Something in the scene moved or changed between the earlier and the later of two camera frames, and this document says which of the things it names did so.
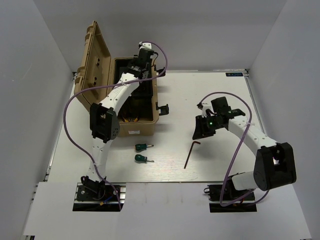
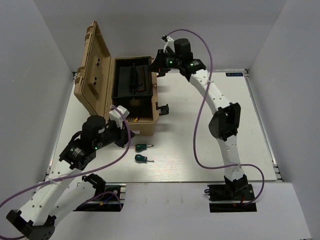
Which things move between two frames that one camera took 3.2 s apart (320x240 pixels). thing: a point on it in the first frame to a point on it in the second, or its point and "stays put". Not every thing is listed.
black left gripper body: [149, 74] to [114, 134]
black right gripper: [200, 131] to [158, 65]
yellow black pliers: [135, 119] stays put
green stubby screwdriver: [141, 147] stays put
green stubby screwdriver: [141, 159] stays put
